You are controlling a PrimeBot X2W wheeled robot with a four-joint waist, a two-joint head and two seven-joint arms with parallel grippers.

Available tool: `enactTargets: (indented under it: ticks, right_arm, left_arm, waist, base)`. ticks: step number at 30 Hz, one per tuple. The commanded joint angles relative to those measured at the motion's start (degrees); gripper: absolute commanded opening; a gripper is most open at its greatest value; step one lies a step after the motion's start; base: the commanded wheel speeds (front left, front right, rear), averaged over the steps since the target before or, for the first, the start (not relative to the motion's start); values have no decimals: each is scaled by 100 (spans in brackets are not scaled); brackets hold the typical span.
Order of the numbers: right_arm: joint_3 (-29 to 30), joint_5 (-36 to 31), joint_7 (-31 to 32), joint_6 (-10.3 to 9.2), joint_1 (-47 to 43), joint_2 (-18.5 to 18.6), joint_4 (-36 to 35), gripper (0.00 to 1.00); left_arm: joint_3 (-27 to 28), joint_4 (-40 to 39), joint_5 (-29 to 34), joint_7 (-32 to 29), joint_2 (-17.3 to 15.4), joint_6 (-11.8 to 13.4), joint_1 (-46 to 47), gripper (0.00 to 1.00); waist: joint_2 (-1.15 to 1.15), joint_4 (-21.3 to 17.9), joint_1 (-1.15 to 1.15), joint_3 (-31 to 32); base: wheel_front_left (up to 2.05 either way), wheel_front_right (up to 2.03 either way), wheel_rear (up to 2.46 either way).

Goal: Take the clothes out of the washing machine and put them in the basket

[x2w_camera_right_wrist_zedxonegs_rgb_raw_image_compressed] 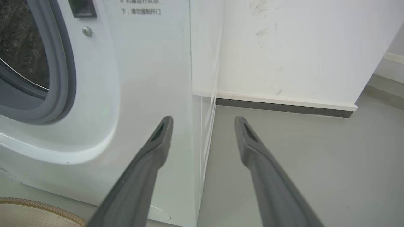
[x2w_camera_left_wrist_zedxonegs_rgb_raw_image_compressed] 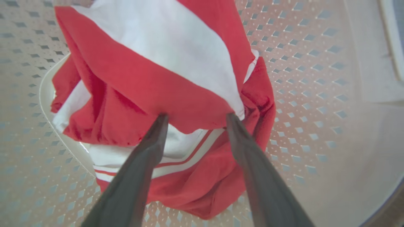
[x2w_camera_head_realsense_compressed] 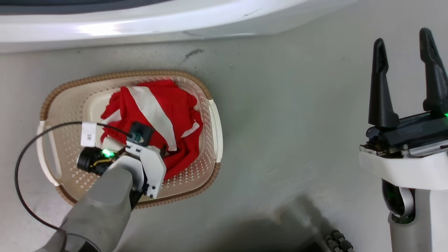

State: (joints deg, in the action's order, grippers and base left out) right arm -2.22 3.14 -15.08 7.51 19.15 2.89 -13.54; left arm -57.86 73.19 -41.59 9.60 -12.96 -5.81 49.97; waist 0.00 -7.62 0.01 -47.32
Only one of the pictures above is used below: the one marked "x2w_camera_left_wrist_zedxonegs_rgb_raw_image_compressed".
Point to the red and white garment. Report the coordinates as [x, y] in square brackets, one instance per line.
[151, 85]

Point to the cream perforated laundry basket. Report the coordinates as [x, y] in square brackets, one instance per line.
[315, 94]

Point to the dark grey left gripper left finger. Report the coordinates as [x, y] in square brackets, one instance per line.
[132, 186]

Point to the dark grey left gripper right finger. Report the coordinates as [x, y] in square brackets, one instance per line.
[268, 189]

